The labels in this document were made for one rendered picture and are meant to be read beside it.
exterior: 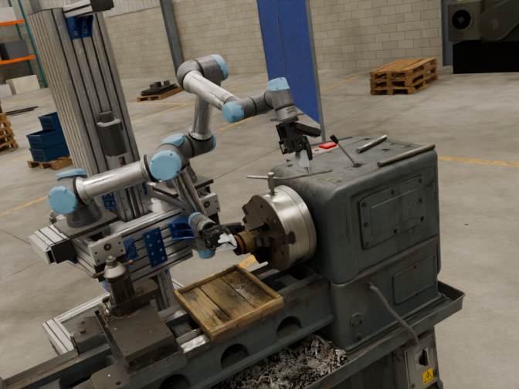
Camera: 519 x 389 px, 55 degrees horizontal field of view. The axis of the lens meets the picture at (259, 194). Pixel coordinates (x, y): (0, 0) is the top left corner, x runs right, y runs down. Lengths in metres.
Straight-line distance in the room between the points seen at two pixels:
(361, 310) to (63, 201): 1.25
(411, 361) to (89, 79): 1.87
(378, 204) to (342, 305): 0.42
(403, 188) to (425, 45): 10.50
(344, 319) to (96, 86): 1.47
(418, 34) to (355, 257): 10.75
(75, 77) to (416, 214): 1.56
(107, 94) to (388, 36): 10.87
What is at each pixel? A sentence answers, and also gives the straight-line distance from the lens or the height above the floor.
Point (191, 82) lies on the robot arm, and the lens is 2.04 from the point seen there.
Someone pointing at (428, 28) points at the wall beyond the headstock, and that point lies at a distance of 12.38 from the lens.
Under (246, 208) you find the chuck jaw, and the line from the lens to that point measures 1.92.
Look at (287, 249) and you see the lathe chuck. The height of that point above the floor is 1.06.
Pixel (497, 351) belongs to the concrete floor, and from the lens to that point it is 3.04.
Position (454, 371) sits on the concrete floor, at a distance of 2.89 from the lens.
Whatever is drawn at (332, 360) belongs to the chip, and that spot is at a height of 0.56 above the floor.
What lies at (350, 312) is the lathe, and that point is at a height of 0.72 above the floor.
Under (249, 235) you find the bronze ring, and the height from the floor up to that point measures 1.11.
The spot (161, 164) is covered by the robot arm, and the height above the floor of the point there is 1.40.
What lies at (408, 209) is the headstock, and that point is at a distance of 2.08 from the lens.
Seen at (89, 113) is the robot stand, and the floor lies 1.58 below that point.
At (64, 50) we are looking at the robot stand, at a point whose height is 1.86.
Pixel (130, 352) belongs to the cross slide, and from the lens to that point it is 1.67.
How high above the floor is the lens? 1.90
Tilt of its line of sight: 21 degrees down
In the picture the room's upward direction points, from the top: 10 degrees counter-clockwise
